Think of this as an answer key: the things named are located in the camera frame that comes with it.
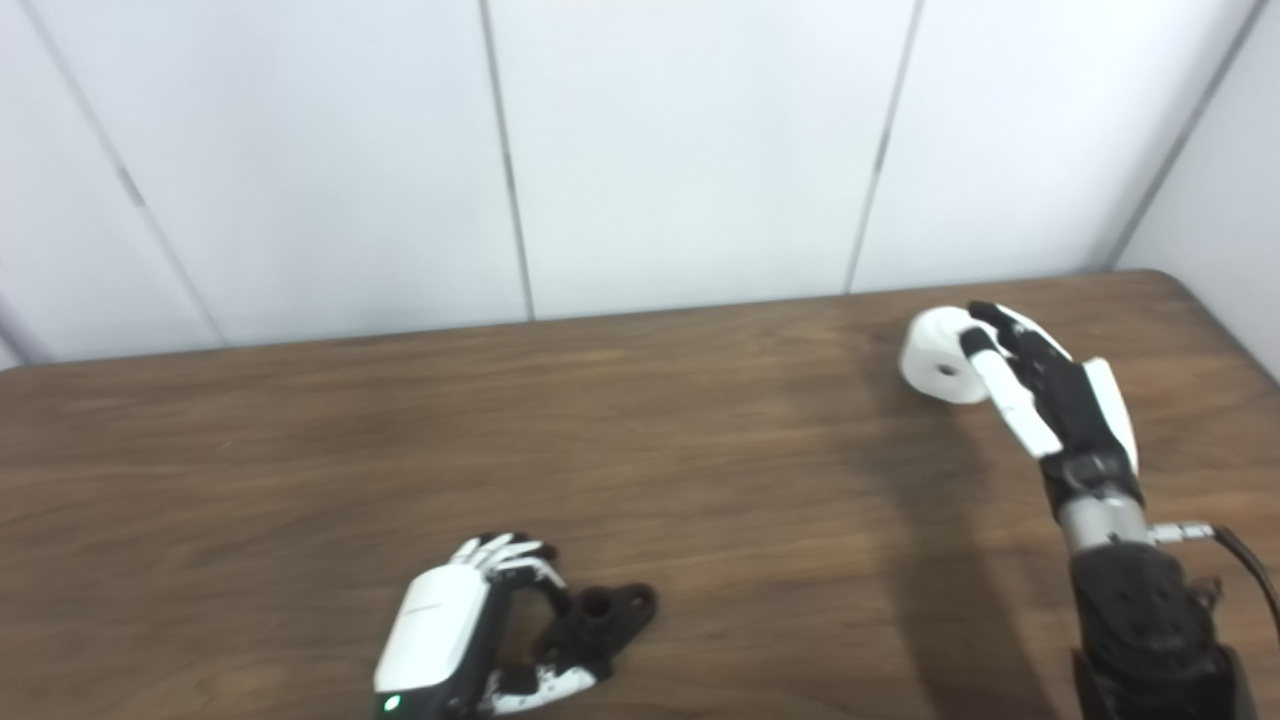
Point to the round white piece with hole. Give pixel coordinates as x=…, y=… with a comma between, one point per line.
x=930, y=350

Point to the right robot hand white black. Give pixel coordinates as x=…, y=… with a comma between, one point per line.
x=1070, y=400

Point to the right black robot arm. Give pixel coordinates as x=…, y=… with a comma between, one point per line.
x=1145, y=630

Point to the black flanged holder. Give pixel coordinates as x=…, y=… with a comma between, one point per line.
x=620, y=610

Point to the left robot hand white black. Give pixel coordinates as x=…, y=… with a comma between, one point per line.
x=435, y=625

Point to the gray wall corner post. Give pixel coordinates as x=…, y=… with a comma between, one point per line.
x=20, y=335

